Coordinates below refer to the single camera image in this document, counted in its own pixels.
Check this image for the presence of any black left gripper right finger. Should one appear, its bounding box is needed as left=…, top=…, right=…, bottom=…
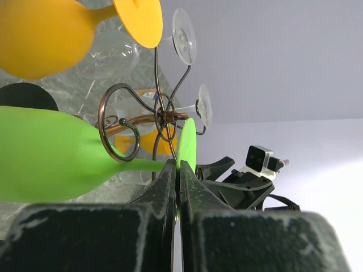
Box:
left=179, top=161, right=350, bottom=271

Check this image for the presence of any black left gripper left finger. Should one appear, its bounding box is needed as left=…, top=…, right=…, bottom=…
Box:
left=1, top=159, right=176, bottom=271

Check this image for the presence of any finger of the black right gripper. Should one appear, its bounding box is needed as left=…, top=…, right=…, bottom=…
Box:
left=196, top=156, right=235, bottom=181
left=202, top=181, right=252, bottom=210

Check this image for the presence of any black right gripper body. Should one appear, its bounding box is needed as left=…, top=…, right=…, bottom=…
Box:
left=221, top=169, right=275, bottom=210

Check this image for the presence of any orange plastic wine glass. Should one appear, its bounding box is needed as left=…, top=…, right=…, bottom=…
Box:
left=115, top=130, right=172, bottom=155

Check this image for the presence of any clear wine glass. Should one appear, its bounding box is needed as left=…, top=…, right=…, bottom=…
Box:
left=76, top=8, right=197, bottom=80
left=111, top=84, right=213, bottom=128

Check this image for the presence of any green plastic wine glass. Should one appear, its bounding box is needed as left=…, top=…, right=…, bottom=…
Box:
left=0, top=105, right=198, bottom=204

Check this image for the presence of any metal wine glass rack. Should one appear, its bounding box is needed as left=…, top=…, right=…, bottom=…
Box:
left=0, top=44, right=208, bottom=182

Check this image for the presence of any orange wine glass far left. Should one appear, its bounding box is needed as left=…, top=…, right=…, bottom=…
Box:
left=1, top=1, right=163, bottom=80

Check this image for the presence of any wooden picture coaster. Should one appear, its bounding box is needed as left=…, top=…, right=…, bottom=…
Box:
left=135, top=88, right=158, bottom=108

